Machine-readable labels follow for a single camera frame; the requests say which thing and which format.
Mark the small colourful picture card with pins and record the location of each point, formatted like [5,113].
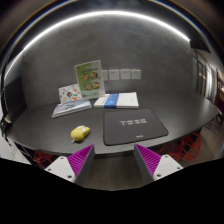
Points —
[69,93]

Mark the curved led light strip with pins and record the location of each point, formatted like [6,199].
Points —
[88,17]

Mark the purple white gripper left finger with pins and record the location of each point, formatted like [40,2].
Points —
[75,167]

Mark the black mouse pad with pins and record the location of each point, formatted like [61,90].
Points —
[123,127]

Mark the red wire stool right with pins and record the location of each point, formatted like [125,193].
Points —
[187,148]

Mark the red wire stool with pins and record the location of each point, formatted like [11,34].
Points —
[187,148]
[41,158]

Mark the red wire stool left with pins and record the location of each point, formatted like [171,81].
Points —
[41,158]

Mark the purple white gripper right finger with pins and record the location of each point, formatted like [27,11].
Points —
[153,166]

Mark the white blue flat box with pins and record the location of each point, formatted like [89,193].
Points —
[118,100]

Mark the green white menu stand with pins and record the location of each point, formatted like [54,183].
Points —
[90,79]

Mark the white wall socket plate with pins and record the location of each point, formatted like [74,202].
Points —
[114,74]
[105,75]
[125,74]
[136,74]

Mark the striped grey book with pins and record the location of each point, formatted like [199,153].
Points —
[70,107]

